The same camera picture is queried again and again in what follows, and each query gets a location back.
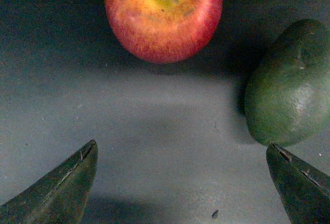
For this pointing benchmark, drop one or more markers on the red yellow apple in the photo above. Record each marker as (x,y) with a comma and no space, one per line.
(163,31)

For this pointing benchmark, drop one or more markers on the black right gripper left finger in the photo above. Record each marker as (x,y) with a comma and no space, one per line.
(60,196)

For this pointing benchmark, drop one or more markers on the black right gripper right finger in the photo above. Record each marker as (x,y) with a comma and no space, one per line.
(303,189)

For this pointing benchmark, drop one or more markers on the green avocado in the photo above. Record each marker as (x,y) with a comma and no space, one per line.
(287,97)

